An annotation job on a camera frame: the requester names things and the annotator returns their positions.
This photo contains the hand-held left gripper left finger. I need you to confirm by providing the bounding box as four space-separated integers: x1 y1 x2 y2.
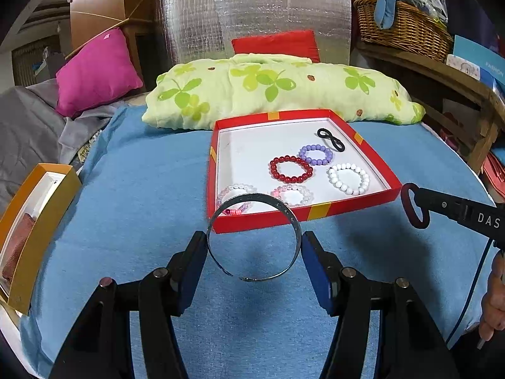
49 231 208 379

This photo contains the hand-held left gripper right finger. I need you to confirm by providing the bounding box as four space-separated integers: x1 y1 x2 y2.
301 231 460 379

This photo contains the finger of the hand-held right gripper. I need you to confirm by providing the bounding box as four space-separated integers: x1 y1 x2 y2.
410 185 464 222

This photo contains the dark red hair tie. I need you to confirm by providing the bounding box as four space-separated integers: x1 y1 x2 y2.
400 183 431 230

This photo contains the clear and pink bead bracelet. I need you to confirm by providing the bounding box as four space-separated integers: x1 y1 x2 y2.
272 183 313 208
217 183 257 217

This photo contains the white bead bracelet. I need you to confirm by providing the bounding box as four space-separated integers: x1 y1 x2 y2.
327 163 371 196

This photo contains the silver metal bangle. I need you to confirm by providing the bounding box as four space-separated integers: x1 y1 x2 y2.
207 193 302 284

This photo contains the red bead bracelet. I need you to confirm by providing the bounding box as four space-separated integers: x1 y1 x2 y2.
270 156 314 184

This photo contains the black figure-eight hair tie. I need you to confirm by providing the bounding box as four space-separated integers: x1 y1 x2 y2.
317 127 347 154

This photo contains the red cardboard box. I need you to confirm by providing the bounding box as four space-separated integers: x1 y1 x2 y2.
206 108 403 234

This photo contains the person's right hand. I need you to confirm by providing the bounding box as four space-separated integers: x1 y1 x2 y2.
479 250 505 342

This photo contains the coral pink bag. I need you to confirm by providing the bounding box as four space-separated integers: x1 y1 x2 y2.
483 152 505 198

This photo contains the blue blanket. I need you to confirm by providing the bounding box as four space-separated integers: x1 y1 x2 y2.
20 105 498 379

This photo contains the wooden side table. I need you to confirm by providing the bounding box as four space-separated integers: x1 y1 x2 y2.
355 41 505 174

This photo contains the orange cardboard box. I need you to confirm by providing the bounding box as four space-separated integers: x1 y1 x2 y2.
0 163 83 316

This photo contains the blue printed box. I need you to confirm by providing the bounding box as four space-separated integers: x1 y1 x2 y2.
452 35 505 83

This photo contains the reddish brown cloth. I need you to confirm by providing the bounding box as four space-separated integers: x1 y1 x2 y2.
0 213 38 281

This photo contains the wicker basket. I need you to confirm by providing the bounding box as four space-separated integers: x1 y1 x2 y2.
353 0 454 54

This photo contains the green floral pillow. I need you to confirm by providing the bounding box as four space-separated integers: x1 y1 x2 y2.
141 53 427 131

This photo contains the blue cloth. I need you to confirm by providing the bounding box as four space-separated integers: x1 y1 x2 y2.
375 0 415 30

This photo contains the grey blanket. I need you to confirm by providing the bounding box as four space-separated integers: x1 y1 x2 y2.
0 83 127 206

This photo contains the magenta cushion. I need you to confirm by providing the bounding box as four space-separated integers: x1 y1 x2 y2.
55 28 143 118

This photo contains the red cushion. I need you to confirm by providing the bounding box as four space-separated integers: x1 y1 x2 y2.
231 30 320 64

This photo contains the silver insulation sheet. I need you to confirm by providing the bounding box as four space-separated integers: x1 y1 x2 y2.
154 0 353 75

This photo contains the blue cable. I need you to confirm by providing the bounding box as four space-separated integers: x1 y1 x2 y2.
446 239 496 348

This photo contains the purple bead bracelet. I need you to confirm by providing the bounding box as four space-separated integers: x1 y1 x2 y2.
299 144 334 166

